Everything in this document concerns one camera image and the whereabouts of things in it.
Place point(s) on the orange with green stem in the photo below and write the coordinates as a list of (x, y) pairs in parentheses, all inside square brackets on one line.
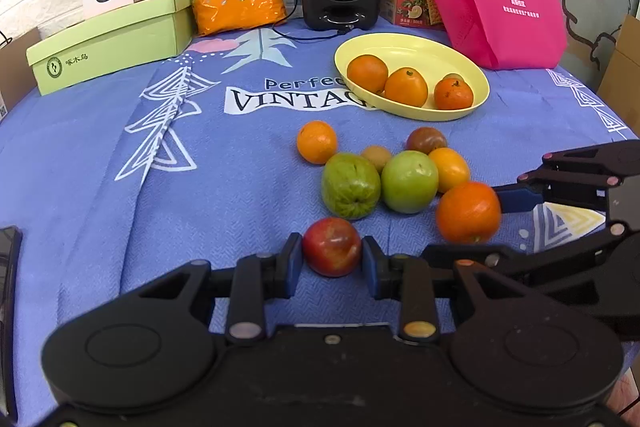
[(406, 87)]

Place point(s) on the brown kiwi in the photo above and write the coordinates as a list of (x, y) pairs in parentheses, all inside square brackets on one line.
[(376, 157)]

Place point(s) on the mandarin with black stem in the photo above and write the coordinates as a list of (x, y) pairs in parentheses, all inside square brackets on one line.
[(453, 94)]

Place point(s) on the small green fruit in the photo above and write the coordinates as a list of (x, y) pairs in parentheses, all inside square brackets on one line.
[(451, 76)]

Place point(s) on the round orange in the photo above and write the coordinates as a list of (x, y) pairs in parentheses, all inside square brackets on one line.
[(367, 73)]

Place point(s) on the large orange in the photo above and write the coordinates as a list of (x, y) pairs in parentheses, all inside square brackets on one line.
[(468, 212)]

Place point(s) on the green shoebox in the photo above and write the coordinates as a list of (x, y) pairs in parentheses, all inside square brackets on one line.
[(110, 39)]

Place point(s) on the cardboard box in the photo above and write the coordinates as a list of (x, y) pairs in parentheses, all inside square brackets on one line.
[(622, 62), (17, 67)]

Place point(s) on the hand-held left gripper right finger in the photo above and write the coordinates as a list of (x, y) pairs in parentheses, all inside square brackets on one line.
[(372, 268)]

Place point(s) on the blue printed tablecloth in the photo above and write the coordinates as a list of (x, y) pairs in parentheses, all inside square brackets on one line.
[(150, 207)]

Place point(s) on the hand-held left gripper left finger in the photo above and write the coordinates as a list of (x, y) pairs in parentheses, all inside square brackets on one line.
[(295, 267)]

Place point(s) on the green apple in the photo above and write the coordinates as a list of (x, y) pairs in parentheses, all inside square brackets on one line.
[(410, 181)]

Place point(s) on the yellow oval plate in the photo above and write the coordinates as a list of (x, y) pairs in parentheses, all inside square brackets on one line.
[(400, 51)]

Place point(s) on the yellow orange persimmon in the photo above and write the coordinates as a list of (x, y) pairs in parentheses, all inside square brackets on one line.
[(451, 168)]

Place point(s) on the black flat device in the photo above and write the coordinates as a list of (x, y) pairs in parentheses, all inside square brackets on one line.
[(7, 287)]

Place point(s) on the red apple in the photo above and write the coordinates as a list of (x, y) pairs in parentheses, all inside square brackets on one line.
[(331, 247)]

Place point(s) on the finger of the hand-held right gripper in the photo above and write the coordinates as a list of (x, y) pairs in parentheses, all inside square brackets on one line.
[(560, 252), (520, 200)]

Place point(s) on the striped green guava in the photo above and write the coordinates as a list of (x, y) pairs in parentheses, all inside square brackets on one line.
[(350, 186)]

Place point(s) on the small orange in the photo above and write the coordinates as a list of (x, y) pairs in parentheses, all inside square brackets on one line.
[(317, 142)]

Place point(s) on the dark red tomato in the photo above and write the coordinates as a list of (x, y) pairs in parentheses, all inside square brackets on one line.
[(426, 140)]

